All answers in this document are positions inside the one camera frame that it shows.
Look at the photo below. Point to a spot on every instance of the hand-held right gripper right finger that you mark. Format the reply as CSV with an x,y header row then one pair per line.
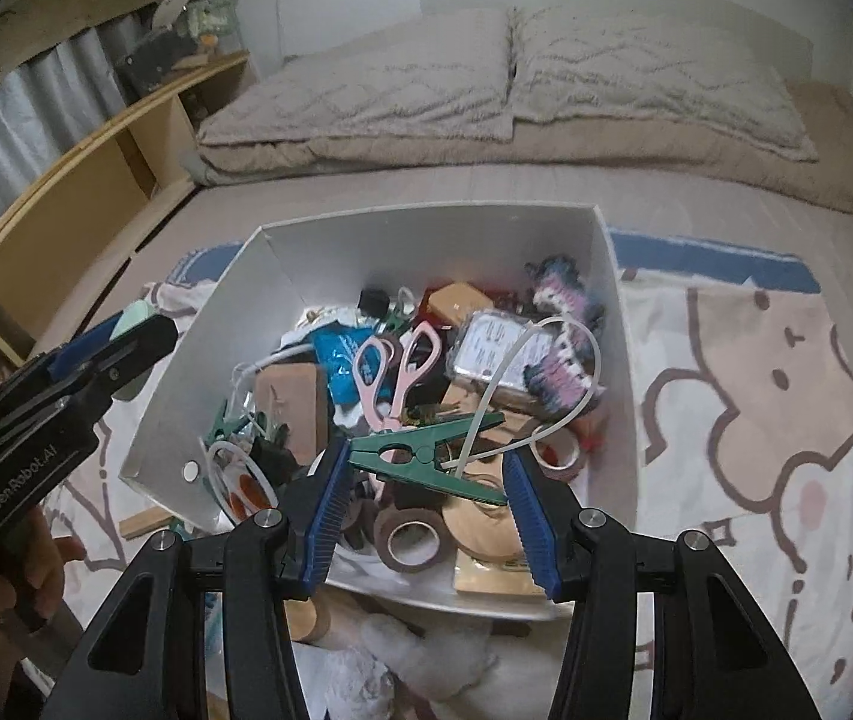
x,y
531,517

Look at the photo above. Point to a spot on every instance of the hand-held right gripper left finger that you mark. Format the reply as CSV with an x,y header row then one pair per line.
x,y
325,510

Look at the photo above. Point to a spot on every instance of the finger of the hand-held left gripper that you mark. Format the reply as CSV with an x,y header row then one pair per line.
x,y
141,349
81,349

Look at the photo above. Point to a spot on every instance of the mint green clip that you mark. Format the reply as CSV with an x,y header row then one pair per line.
x,y
130,317

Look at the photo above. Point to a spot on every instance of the white shoe box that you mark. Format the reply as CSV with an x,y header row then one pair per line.
x,y
194,390

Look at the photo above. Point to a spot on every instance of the green clothespin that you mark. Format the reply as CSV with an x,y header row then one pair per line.
x,y
426,457

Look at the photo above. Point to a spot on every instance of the person's left hand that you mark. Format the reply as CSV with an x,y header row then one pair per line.
x,y
48,562

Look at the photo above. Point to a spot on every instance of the small pink tape roll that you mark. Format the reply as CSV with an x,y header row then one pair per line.
x,y
539,457

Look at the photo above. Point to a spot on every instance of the tan tape roll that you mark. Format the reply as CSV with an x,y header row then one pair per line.
x,y
471,532

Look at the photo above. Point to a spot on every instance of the brown tape roll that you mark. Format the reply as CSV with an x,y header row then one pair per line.
x,y
389,532

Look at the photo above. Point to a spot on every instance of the kraft paper packet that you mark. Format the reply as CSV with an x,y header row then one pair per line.
x,y
494,574

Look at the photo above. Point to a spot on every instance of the brown rectangular block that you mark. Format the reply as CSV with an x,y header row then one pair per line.
x,y
288,412

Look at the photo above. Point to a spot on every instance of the pink scissors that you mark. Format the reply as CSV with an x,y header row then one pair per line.
x,y
395,401

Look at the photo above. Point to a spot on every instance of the wooden stick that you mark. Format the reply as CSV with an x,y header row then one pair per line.
x,y
145,526

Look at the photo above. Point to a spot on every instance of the blue white packet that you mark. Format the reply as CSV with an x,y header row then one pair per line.
x,y
340,360

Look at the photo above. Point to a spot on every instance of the clear plastic case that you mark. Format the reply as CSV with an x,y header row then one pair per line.
x,y
486,345

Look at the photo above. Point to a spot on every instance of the small black cube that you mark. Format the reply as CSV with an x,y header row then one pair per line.
x,y
374,301

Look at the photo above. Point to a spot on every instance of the long wooden shelf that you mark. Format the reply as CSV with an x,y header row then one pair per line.
x,y
164,127

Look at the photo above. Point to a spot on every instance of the small tan box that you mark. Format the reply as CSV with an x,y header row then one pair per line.
x,y
456,304

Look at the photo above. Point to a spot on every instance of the printed blanket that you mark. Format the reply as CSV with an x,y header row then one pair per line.
x,y
734,390

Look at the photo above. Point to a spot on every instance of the grey curtain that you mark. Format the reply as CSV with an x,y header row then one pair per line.
x,y
21,112

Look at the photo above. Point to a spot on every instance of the dark bag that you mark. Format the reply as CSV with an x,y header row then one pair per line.
x,y
156,60

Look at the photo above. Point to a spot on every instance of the greenish packaged item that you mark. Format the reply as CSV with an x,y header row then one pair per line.
x,y
213,19

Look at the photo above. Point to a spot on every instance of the grey round disc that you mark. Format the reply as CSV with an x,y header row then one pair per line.
x,y
168,11

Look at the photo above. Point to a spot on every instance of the beige textured pillow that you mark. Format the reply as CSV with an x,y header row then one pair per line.
x,y
359,82
659,75

